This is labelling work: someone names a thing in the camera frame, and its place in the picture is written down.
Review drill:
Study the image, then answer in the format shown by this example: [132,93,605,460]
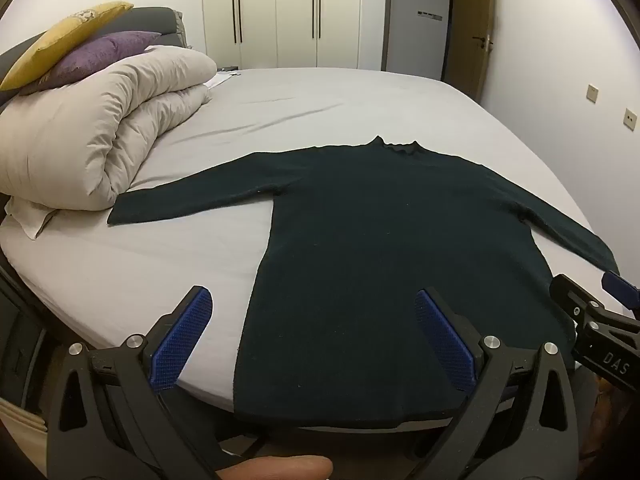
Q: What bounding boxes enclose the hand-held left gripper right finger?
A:
[405,288,579,480]

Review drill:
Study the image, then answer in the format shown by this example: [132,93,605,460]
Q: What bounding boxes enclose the yellow pillow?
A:
[0,1,135,92]

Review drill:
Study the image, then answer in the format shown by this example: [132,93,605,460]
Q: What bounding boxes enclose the cream wardrobe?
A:
[201,0,393,72]

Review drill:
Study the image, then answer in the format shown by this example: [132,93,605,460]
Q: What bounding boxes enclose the white pillowcase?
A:
[4,195,66,241]

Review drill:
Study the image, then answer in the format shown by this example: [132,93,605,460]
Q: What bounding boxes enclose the bed with grey sheet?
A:
[0,67,623,433]

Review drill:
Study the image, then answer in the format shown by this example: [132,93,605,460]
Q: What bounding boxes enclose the wooden door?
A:
[440,0,497,103]

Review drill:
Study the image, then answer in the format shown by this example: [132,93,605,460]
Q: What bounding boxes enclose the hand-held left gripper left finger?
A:
[47,286,216,480]

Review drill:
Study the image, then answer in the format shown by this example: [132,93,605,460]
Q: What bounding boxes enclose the dark green sweater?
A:
[107,135,621,431]

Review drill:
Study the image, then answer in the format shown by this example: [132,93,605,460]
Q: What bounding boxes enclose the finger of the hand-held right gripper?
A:
[601,270,640,321]
[549,274,607,322]

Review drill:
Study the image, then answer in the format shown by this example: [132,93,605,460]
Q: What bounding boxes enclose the white panel door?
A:
[386,0,453,81]

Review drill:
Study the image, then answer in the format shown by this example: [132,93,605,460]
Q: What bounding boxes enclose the beige folded duvet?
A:
[0,46,218,211]

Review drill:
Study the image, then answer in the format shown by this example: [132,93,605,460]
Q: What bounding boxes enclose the white papers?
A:
[204,71,242,89]

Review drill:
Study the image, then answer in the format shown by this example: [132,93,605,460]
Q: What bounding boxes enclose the purple pillow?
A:
[20,31,163,97]

